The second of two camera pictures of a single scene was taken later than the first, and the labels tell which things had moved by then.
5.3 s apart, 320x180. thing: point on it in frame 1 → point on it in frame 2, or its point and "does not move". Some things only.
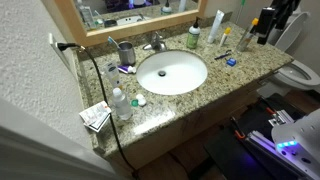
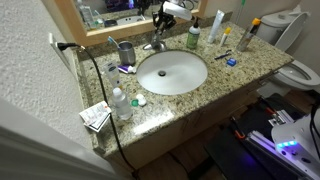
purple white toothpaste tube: x=127 y=69 does not move
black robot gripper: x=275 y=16 → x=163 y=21
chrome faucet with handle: x=156 y=43 does not move
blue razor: x=225 y=54 does not move
